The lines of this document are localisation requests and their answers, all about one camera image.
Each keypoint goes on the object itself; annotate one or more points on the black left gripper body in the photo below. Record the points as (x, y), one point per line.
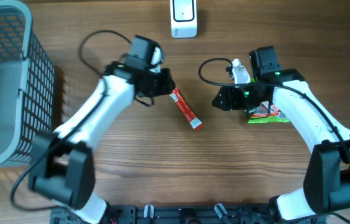
(160, 83)

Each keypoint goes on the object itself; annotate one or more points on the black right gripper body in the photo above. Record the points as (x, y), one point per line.
(241, 98)

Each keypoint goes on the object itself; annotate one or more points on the small red candy pack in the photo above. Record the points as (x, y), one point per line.
(272, 109)

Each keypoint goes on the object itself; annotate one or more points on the green snack bag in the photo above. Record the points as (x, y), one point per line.
(260, 115)

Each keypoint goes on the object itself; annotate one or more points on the red stick pack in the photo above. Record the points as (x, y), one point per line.
(182, 104)

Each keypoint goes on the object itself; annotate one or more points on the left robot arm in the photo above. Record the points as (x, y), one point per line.
(62, 164)

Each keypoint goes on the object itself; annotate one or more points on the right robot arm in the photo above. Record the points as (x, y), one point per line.
(326, 186)

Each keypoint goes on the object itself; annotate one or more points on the white barcode scanner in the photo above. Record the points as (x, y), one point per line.
(184, 20)

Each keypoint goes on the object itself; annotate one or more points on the grey plastic shopping basket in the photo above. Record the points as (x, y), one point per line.
(27, 85)

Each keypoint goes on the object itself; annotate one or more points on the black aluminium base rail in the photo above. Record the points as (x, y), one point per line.
(243, 214)

